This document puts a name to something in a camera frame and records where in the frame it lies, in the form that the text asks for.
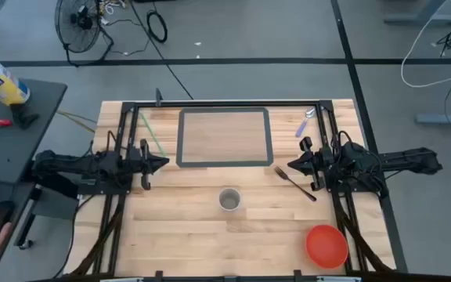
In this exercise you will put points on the black-bordered placemat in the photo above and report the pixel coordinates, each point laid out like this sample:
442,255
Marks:
225,163

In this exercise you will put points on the black fork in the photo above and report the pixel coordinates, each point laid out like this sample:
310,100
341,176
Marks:
294,183

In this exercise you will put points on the white paper cup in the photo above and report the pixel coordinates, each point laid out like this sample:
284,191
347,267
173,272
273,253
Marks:
229,200

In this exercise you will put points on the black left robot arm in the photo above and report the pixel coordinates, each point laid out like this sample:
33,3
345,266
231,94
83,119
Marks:
69,162

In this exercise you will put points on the black metal table frame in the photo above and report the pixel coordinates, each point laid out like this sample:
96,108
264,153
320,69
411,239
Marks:
229,103

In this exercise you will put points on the grey desk foot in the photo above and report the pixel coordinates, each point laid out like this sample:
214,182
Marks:
421,19
444,118

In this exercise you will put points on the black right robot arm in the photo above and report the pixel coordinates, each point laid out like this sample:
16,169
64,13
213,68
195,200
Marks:
405,160

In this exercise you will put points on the green straw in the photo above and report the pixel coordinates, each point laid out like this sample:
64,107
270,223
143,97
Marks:
152,134

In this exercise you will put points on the black floor fan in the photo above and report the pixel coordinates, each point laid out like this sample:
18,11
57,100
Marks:
77,23

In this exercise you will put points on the black computer mouse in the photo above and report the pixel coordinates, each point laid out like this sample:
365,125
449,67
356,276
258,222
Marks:
3,213

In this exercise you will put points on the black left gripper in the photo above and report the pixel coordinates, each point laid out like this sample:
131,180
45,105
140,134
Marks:
145,164

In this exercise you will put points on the black side table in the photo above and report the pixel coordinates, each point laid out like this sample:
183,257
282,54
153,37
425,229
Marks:
22,152

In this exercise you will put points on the red plastic bowl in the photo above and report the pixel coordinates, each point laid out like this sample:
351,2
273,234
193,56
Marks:
327,246

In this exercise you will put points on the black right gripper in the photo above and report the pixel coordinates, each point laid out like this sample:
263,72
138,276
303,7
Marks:
319,164

